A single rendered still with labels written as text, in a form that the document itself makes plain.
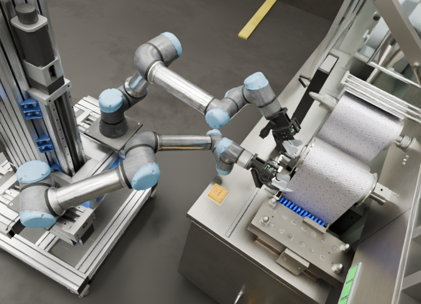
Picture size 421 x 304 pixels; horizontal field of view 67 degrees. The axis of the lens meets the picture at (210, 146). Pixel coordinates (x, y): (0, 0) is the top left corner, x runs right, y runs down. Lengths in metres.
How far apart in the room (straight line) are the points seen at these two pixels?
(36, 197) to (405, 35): 1.23
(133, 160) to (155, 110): 1.81
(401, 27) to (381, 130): 0.67
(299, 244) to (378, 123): 0.56
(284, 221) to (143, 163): 0.62
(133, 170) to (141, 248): 1.16
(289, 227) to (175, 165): 1.47
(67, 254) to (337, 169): 1.57
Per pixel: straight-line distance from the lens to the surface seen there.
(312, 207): 1.40
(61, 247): 2.15
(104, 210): 2.20
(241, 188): 1.53
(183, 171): 2.60
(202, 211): 1.43
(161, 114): 2.98
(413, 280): 0.91
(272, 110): 1.15
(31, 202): 1.34
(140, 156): 1.23
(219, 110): 1.10
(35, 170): 1.41
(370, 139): 1.39
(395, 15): 0.75
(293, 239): 1.35
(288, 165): 1.38
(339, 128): 1.39
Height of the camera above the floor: 2.17
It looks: 51 degrees down
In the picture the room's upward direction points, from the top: 15 degrees clockwise
